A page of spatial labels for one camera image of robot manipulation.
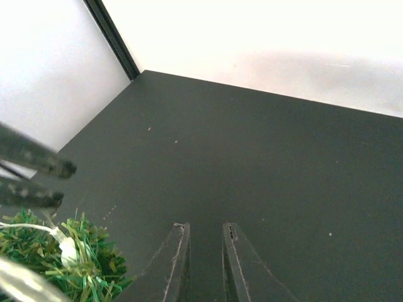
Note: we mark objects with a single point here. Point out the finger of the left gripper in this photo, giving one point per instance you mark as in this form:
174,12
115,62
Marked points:
22,150
28,195

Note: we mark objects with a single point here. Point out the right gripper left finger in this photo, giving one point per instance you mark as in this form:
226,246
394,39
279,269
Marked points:
167,276

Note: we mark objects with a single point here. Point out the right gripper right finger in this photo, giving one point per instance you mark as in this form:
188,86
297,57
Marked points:
245,275

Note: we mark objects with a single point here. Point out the small green christmas tree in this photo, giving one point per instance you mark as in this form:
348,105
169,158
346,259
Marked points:
74,256

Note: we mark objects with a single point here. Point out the left black frame post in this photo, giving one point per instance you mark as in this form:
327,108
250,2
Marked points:
105,23

